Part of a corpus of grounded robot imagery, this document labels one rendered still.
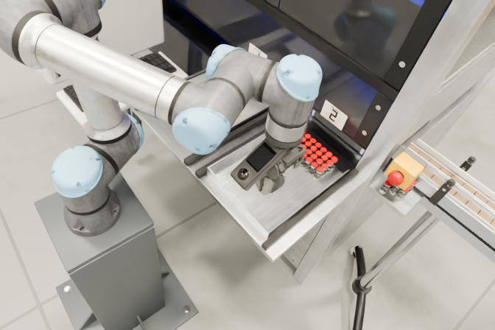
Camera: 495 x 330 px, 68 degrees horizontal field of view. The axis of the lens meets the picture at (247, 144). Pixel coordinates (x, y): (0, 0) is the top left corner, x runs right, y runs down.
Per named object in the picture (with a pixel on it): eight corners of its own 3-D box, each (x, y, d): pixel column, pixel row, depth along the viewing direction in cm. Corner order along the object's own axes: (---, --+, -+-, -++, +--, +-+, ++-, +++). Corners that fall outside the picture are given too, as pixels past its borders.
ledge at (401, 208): (391, 167, 122) (394, 163, 120) (426, 194, 116) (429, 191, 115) (367, 188, 115) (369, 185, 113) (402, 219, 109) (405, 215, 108)
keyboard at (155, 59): (157, 53, 154) (156, 48, 152) (177, 71, 148) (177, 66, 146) (62, 90, 133) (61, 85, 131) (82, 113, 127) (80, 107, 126)
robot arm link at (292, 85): (283, 44, 63) (331, 60, 61) (272, 92, 71) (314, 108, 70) (267, 69, 58) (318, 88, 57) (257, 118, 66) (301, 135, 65)
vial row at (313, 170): (280, 142, 120) (283, 132, 116) (321, 178, 112) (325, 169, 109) (275, 145, 119) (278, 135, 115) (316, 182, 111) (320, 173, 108)
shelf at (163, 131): (236, 59, 149) (236, 55, 147) (376, 172, 119) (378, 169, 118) (128, 107, 125) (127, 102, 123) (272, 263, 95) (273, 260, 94)
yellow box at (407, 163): (395, 163, 110) (406, 147, 104) (416, 178, 107) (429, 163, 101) (381, 175, 106) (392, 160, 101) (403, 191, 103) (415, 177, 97)
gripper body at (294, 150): (300, 166, 81) (315, 130, 72) (273, 186, 77) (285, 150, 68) (277, 145, 85) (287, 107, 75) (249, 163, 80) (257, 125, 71)
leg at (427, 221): (356, 275, 179) (438, 188, 121) (371, 290, 175) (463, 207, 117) (345, 287, 174) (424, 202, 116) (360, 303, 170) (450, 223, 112)
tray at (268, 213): (286, 126, 125) (289, 118, 122) (345, 176, 114) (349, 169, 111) (206, 174, 108) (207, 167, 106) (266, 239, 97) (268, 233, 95)
